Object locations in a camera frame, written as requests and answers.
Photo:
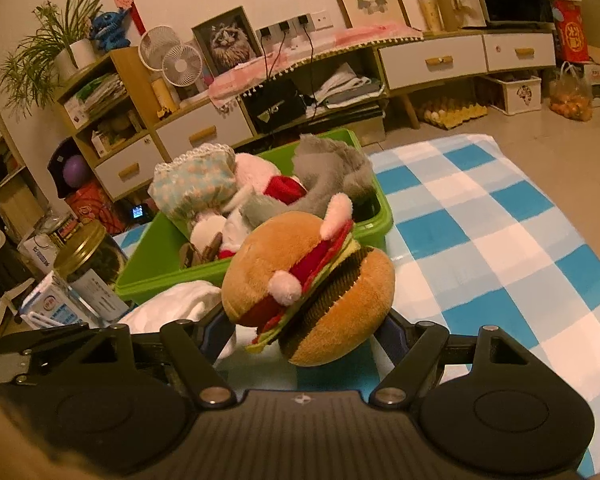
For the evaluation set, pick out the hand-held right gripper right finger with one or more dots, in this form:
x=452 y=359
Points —
x=391 y=332

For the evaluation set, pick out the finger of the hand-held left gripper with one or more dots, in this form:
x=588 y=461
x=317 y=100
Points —
x=40 y=340

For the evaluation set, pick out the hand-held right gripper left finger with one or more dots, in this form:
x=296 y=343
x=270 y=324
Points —
x=215 y=340

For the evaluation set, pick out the burger plush toy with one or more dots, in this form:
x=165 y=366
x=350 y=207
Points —
x=330 y=310

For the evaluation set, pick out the green plastic bin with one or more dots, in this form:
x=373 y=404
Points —
x=160 y=270

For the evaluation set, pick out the light blue patterned plush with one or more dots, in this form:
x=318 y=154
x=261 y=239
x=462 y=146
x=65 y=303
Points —
x=195 y=180

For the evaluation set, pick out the red and white plush toy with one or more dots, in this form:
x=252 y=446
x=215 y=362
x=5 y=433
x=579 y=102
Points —
x=285 y=187

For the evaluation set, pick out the grey plush toy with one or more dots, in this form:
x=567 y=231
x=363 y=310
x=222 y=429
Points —
x=330 y=170

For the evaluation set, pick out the pink plush toy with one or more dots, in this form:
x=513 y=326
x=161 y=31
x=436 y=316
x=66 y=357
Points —
x=255 y=170

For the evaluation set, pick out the blue and white milk carton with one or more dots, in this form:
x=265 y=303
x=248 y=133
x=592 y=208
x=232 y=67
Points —
x=55 y=305

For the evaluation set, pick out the white cloth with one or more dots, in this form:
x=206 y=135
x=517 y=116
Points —
x=180 y=305

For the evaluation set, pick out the small brown plush toy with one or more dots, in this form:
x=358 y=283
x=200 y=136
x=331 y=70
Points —
x=200 y=255

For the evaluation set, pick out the small white carton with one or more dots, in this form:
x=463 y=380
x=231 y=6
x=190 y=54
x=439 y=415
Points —
x=35 y=252

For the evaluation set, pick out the glass jar with gold lid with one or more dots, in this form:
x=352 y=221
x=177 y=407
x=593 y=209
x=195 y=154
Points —
x=80 y=250

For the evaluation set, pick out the black drink can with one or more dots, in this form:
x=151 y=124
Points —
x=65 y=230

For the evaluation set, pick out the blue checked tablecloth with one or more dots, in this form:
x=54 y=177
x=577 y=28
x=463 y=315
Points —
x=480 y=260

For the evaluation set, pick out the small device with screen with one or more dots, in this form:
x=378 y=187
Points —
x=140 y=211

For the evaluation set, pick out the purple ball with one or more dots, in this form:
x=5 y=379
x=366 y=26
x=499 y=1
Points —
x=76 y=170

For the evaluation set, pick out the white cabinet drawer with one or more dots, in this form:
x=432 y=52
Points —
x=130 y=170
x=520 y=51
x=202 y=132
x=432 y=62

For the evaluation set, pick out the yellow egg tray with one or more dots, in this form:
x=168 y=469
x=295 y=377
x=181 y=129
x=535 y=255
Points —
x=452 y=115

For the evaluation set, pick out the black bag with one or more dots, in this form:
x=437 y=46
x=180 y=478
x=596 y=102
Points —
x=275 y=102

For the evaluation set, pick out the pile of folded white bags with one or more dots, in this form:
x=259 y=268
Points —
x=347 y=87

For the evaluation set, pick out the white printed storage box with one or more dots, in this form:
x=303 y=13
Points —
x=517 y=94

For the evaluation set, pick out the small white desk fan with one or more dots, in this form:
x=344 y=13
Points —
x=181 y=65

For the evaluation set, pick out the long wooden cabinet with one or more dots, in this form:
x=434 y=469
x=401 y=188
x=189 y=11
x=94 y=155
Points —
x=355 y=47

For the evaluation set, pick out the potted green plant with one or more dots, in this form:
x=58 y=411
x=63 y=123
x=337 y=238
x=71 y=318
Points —
x=77 y=52

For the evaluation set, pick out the pink fringed table runner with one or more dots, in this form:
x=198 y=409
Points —
x=330 y=42

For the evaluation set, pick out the plastic bag of oranges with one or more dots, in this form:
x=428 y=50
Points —
x=572 y=97

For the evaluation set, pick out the framed cat picture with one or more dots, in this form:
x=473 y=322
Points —
x=227 y=42

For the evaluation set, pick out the blue alien plush toy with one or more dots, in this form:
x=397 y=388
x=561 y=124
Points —
x=109 y=27

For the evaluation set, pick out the cardboard tube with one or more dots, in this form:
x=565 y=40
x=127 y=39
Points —
x=445 y=2

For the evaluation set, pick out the red gift bag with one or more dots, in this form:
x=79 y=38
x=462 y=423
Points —
x=572 y=35

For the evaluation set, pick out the wall socket strip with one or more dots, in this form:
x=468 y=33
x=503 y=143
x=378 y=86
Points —
x=292 y=24

